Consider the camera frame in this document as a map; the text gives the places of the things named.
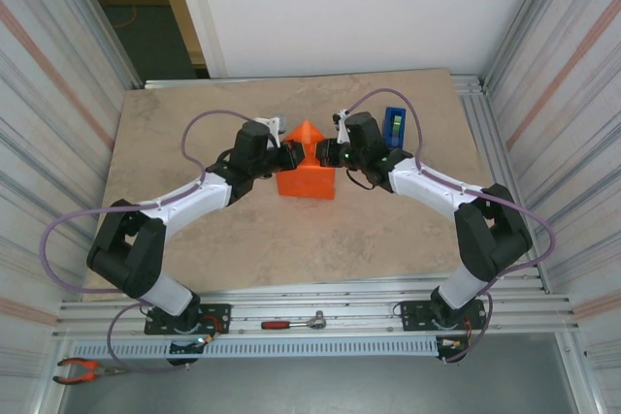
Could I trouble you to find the orange cloth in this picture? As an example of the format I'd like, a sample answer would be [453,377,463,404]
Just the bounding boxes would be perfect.
[275,119,338,201]

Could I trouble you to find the blue tape dispenser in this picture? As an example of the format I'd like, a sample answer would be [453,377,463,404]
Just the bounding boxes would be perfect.
[382,106,408,149]

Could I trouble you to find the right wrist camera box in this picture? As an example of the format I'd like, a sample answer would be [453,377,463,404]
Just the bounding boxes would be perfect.
[331,111,351,144]

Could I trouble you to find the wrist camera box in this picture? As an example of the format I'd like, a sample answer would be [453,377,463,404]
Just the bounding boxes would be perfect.
[255,114,289,139]
[331,111,351,144]

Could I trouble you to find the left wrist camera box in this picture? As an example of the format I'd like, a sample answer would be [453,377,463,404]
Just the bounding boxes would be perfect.
[255,114,289,139]

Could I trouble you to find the aluminium rear frame rail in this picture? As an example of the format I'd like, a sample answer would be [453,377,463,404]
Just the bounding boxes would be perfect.
[143,73,486,92]

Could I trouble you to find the aluminium side frame rail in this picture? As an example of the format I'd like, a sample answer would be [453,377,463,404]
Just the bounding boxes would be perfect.
[449,73,552,295]

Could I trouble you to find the white door frame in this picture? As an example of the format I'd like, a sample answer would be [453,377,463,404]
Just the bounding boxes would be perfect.
[167,0,229,80]

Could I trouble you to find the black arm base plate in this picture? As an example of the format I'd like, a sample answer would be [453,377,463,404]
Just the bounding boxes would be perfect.
[144,303,233,336]
[400,299,487,334]

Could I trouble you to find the red handled ratchet wrench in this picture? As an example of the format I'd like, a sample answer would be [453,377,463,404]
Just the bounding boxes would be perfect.
[260,309,331,332]

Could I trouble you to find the orange floor cable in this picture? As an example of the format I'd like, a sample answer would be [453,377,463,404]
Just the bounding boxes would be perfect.
[112,4,139,31]

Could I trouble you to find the grey slotted cable duct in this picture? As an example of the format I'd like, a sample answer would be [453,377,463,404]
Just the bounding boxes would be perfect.
[71,335,441,360]

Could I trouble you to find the aluminium corner post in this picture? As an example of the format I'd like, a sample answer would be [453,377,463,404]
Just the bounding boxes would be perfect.
[482,0,583,93]
[52,0,147,91]

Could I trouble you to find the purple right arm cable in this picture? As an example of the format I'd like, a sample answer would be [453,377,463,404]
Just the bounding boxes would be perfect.
[344,87,558,366]

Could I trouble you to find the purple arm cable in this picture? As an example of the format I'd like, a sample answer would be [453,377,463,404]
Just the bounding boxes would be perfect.
[38,111,257,377]
[344,87,558,366]

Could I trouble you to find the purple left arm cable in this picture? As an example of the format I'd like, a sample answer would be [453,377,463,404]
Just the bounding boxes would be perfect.
[38,111,257,377]

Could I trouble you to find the orange handled pliers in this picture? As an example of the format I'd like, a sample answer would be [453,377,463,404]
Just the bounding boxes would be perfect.
[51,357,131,385]

